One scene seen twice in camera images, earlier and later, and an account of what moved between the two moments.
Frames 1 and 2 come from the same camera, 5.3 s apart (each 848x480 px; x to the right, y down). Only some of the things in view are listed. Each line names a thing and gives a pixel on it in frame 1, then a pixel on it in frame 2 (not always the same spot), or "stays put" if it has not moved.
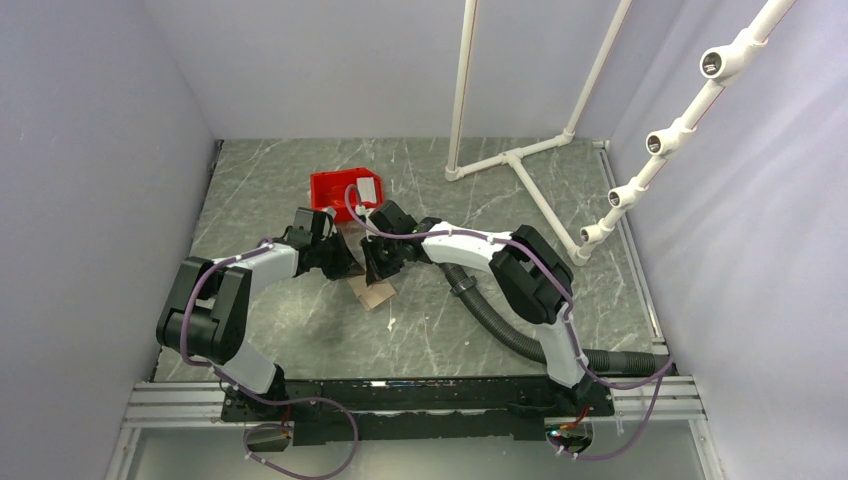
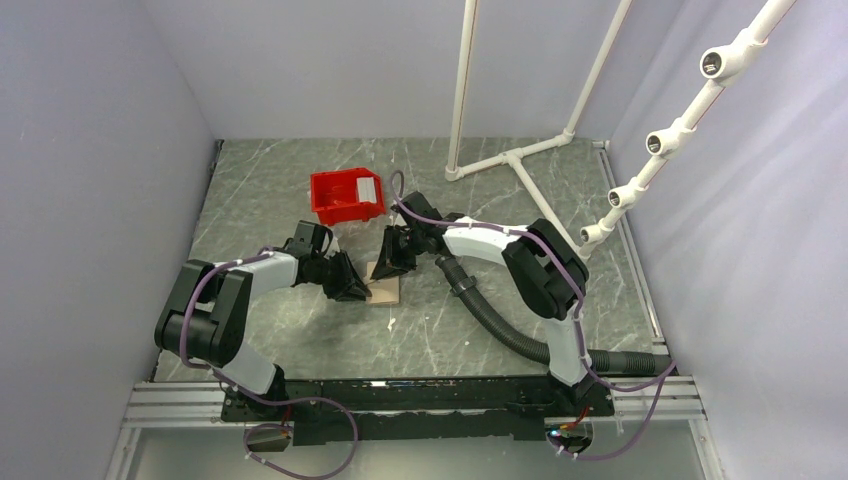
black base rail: (417, 408) stays put
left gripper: (347, 265) to (349, 286)
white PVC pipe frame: (717, 65) stays put
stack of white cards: (366, 188) stays put
